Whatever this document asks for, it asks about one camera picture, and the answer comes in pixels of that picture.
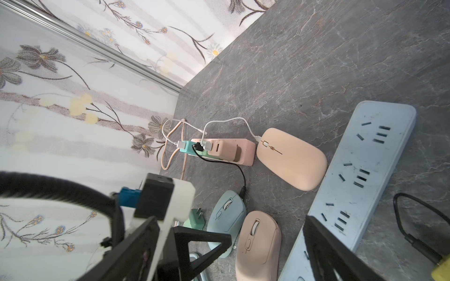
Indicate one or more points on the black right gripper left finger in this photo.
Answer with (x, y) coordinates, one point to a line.
(189, 252)

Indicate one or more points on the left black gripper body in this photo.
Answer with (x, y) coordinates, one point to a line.
(131, 259)

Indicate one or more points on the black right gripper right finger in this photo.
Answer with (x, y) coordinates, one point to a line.
(330, 259)

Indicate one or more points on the blue power strip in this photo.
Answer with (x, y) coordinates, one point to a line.
(360, 170)

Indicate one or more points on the yellow charger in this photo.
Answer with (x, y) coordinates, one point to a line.
(442, 271)

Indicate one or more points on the pink mouse near strip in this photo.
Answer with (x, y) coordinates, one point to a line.
(258, 249)

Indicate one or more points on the blue mouse middle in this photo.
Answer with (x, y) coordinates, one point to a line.
(227, 217)

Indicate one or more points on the pink mouse back right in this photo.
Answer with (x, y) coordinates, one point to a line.
(295, 161)

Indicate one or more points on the light green loose charger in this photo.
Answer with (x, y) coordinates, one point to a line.
(195, 220)

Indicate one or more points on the teal USB charger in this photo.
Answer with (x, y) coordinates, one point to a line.
(189, 147)

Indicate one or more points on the pink power strip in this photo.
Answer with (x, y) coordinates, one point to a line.
(248, 150)

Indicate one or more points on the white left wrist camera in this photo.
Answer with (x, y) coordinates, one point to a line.
(158, 204)

